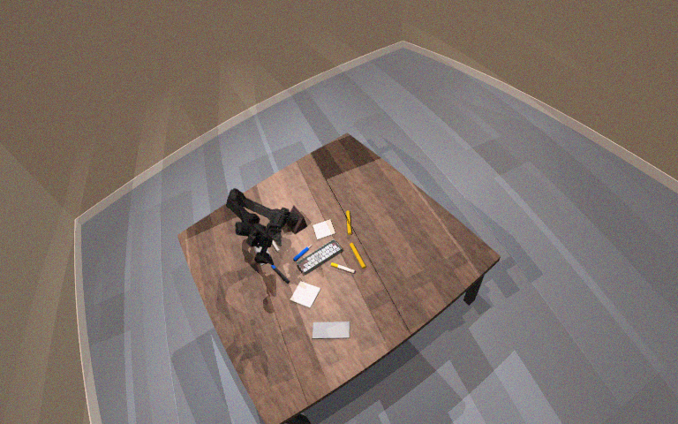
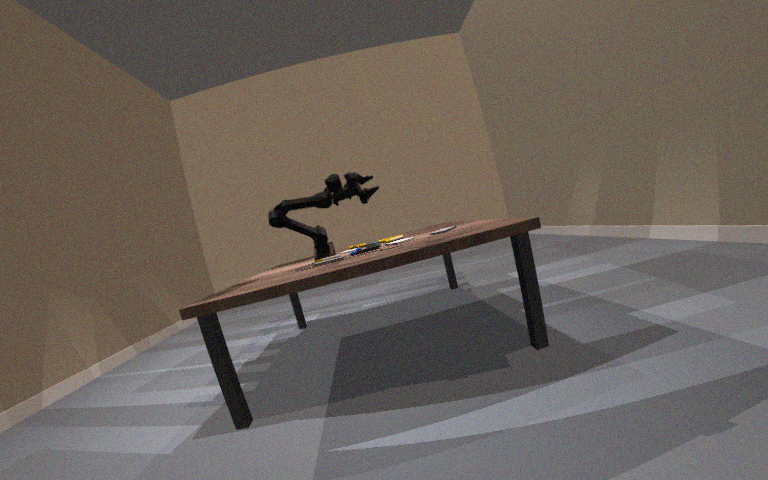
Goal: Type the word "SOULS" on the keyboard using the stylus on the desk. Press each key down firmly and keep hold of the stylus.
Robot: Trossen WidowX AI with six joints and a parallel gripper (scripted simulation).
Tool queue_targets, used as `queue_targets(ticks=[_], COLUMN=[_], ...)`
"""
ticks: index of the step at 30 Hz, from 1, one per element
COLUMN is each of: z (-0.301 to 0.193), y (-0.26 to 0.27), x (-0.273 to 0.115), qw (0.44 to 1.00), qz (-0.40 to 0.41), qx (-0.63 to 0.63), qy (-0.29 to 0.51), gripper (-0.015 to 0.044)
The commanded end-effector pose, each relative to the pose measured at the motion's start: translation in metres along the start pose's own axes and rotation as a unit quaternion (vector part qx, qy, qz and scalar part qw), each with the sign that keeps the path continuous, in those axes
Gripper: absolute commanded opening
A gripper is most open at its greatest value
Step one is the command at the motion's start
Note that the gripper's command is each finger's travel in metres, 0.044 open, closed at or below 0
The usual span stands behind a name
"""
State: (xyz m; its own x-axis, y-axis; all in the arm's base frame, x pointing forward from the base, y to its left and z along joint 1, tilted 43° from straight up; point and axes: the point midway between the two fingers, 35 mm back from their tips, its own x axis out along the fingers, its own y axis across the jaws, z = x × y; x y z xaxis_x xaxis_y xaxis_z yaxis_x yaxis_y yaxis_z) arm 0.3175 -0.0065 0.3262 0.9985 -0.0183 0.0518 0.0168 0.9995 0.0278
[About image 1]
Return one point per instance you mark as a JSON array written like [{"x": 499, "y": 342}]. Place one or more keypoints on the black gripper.
[{"x": 272, "y": 232}]

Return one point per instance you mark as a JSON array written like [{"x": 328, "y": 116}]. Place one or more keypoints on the black pen with blue cap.
[{"x": 280, "y": 273}]

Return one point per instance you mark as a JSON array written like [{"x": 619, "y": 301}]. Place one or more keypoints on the blue stylus with white tip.
[{"x": 301, "y": 253}]

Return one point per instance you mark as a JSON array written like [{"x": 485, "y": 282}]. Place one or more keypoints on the grey keyboard with white letter keys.
[{"x": 320, "y": 256}]

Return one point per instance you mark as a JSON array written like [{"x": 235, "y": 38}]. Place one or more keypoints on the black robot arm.
[{"x": 250, "y": 225}]

